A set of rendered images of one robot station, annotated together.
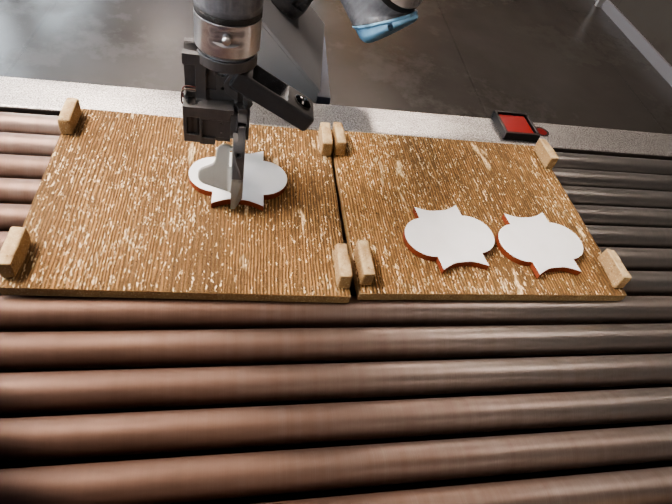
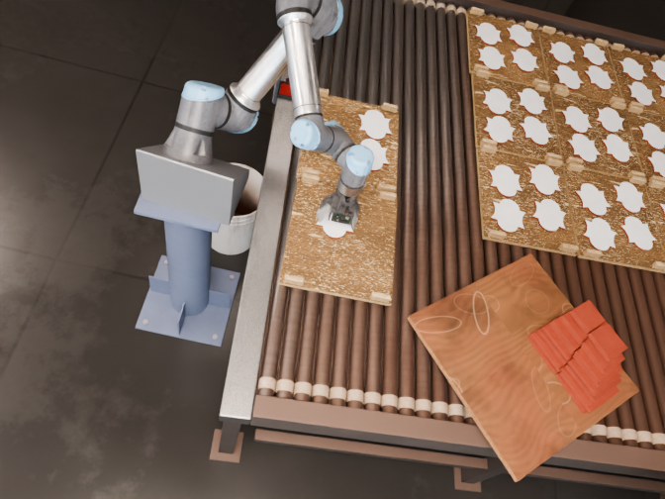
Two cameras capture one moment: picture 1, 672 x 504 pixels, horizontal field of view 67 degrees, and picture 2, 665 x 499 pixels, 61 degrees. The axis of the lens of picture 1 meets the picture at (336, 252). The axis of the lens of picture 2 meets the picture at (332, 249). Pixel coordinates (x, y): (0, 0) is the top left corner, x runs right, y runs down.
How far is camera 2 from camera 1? 162 cm
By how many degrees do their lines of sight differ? 49
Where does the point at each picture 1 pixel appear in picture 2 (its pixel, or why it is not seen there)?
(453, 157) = not seen: hidden behind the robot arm
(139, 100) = (261, 255)
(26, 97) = (259, 306)
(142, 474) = (452, 268)
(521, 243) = (376, 131)
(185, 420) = (437, 255)
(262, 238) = (369, 219)
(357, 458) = (450, 215)
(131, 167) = (326, 259)
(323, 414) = (436, 220)
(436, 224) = not seen: hidden behind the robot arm
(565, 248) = (379, 118)
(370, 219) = not seen: hidden behind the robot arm
